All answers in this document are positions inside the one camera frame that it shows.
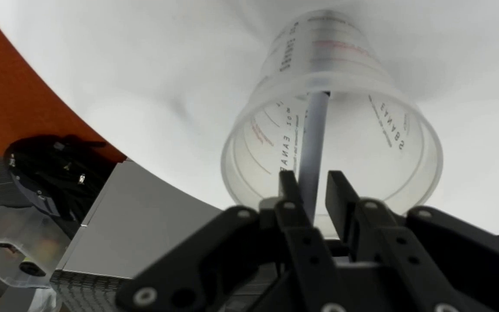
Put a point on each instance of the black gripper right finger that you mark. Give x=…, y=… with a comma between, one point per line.
x=444, y=263

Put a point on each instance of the clear plastic measuring cup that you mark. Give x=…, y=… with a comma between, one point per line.
x=323, y=86

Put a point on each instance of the grey metal box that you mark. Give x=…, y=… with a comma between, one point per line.
x=134, y=220

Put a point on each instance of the black capped grey pen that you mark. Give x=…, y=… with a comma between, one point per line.
x=313, y=149

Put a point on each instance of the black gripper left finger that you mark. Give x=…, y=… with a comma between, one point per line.
x=209, y=268

